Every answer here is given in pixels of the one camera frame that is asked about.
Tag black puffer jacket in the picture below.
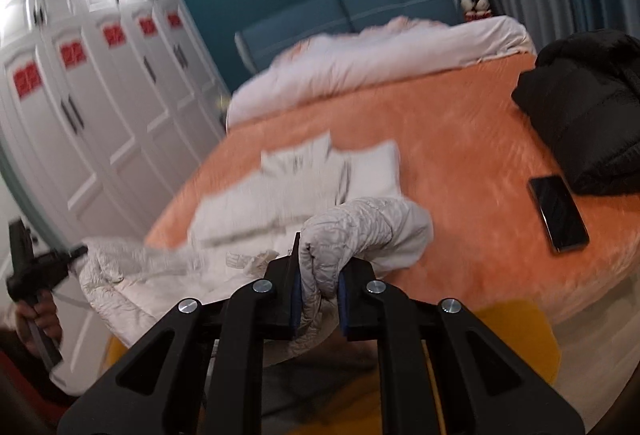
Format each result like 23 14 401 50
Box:
511 30 640 195

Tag plush toys on nightstand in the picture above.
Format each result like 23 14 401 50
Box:
460 0 492 22

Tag teal upholstered headboard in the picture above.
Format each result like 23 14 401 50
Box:
234 0 463 74

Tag orange plush bed cover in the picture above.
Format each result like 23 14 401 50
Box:
146 54 639 322

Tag white quilted puffer jacket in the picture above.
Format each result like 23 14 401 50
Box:
74 134 434 366

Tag person's left hand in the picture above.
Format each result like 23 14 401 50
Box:
15 290 63 357

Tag black smartphone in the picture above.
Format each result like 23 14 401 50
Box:
528 175 590 254

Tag white panelled wardrobe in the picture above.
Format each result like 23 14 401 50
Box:
0 0 231 396

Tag pale pink folded duvet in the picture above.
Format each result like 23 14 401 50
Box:
226 17 536 129

